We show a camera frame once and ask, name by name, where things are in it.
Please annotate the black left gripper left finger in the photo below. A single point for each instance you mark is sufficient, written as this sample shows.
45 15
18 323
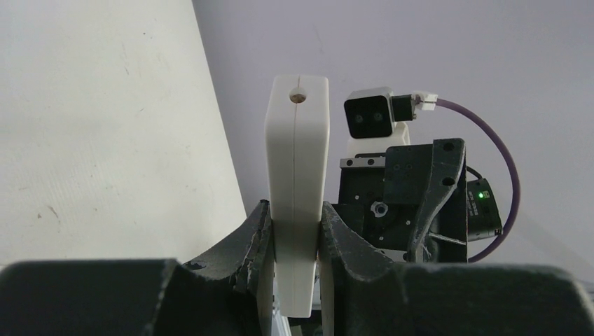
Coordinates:
227 290

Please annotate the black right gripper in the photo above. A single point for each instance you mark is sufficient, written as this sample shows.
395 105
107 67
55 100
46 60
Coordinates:
410 201

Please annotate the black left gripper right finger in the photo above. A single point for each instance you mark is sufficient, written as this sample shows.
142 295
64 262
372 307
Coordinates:
363 292

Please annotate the white remote control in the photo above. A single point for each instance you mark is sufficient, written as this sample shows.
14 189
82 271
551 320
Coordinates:
297 129

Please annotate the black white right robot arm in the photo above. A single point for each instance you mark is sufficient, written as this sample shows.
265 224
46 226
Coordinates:
483 219

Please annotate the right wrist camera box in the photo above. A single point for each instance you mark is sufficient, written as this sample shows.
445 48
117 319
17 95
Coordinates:
377 118

